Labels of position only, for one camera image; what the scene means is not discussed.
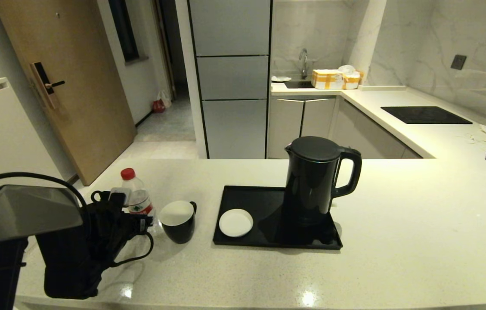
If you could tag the grey refrigerator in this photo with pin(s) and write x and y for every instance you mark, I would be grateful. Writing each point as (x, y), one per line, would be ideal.
(234, 77)

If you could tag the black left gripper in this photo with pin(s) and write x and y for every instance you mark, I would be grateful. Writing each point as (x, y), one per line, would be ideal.
(109, 228)

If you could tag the white round saucer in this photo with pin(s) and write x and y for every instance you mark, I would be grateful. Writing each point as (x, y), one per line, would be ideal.
(235, 222)

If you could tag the beige counter cabinet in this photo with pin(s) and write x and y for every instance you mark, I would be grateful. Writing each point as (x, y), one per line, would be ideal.
(367, 129)

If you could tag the chrome faucet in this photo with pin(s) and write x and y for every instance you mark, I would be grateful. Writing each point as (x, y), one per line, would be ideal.
(303, 60)

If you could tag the wooden door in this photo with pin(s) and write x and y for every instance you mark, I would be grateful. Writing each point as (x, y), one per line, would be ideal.
(62, 94)

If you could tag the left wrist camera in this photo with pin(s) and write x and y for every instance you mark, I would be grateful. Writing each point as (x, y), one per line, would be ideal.
(119, 197)

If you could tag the dark window pane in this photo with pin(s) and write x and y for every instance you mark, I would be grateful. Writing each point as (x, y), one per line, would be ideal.
(124, 30)

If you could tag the dark sink basin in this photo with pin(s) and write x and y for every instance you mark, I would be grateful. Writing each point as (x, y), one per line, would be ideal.
(298, 84)

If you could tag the black cup white inside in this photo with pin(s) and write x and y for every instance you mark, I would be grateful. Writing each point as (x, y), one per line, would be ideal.
(180, 226)

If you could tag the small parcel yellow tape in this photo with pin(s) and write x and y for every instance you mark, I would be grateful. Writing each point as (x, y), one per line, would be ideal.
(351, 77)

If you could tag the grey wall socket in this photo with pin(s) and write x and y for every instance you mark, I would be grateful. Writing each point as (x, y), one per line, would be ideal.
(458, 62)

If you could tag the black rectangular tray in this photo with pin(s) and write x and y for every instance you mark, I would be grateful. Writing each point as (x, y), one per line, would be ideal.
(264, 202)

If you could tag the black electric kettle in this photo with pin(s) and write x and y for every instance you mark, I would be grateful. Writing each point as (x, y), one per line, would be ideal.
(311, 181)

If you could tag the beige sink cabinet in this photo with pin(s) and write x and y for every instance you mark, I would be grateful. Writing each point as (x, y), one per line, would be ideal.
(303, 120)

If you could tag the white cloth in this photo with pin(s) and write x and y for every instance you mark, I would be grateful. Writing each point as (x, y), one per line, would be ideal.
(280, 78)

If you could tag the cardboard box yellow tape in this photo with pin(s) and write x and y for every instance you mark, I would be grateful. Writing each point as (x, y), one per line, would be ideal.
(327, 79)

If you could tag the black induction cooktop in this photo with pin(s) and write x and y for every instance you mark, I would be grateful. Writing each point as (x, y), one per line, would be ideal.
(425, 115)

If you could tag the red bag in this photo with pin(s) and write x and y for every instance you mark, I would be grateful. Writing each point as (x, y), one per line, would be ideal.
(159, 106)

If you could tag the water bottle red label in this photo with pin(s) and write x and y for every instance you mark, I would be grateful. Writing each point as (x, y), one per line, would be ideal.
(138, 198)

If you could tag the white tall cabinet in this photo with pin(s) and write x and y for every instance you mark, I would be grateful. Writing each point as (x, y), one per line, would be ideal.
(6, 137)

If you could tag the white plastic bag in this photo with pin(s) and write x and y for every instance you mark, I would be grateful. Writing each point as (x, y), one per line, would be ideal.
(165, 97)

